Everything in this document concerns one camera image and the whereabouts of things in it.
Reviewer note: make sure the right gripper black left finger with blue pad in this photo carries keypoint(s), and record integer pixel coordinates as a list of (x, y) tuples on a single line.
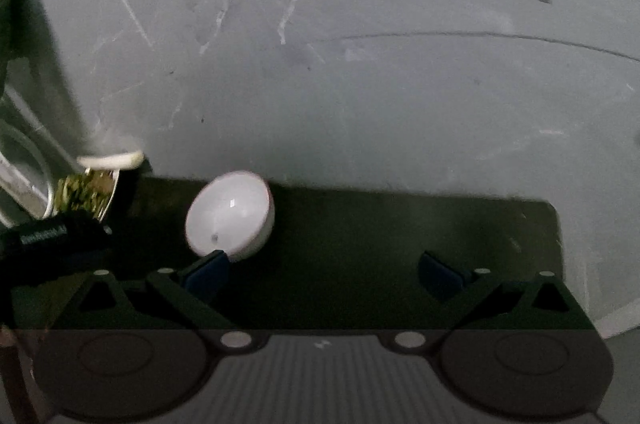
[(164, 300)]

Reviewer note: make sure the white plate of stir-fry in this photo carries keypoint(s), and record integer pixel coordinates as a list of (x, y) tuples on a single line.
[(91, 192)]

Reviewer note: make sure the white bowl red rim far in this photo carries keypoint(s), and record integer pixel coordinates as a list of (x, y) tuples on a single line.
[(234, 214)]

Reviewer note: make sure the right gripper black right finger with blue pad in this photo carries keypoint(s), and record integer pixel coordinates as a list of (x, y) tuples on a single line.
[(485, 301)]

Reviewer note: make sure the white leek stalk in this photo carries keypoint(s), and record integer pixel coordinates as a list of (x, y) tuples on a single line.
[(120, 161)]

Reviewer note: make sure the plastic bag of greens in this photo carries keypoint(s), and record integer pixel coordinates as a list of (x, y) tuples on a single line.
[(5, 37)]

